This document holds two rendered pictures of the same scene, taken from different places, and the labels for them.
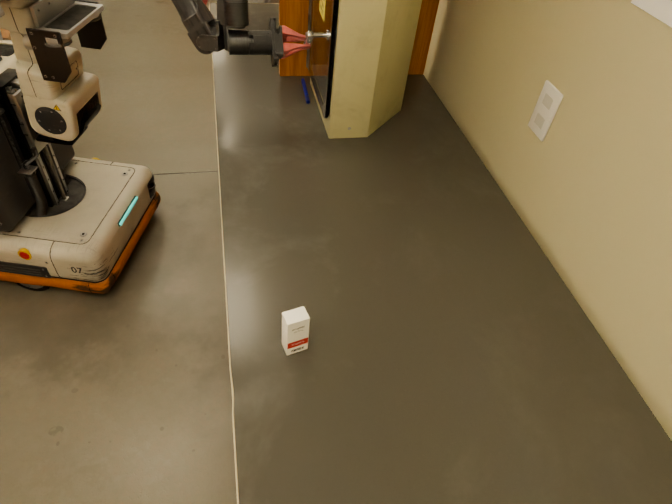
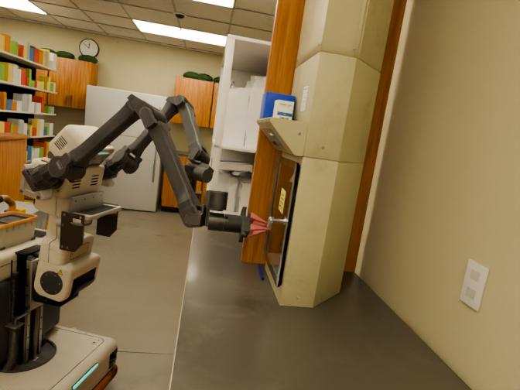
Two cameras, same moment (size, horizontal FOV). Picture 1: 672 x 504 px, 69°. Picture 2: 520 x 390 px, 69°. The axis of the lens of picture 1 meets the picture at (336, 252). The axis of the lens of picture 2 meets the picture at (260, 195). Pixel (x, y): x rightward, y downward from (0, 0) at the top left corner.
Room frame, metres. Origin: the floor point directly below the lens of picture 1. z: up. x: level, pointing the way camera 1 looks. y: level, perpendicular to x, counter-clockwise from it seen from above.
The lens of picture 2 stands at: (0.05, 0.03, 1.46)
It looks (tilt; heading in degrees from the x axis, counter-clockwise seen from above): 9 degrees down; 7
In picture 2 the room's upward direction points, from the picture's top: 8 degrees clockwise
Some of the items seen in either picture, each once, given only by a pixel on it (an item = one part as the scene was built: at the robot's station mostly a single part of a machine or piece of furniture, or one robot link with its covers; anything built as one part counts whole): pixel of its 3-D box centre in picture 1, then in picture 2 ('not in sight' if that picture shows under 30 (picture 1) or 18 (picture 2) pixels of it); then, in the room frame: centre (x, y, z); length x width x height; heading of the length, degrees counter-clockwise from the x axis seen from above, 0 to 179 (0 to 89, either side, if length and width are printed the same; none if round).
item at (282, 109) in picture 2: not in sight; (282, 111); (1.27, 0.15, 1.54); 0.05 x 0.05 x 0.06; 21
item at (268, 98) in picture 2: not in sight; (276, 107); (1.39, 0.18, 1.56); 0.10 x 0.10 x 0.09; 16
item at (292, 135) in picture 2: not in sight; (277, 135); (1.30, 0.16, 1.46); 0.32 x 0.12 x 0.10; 16
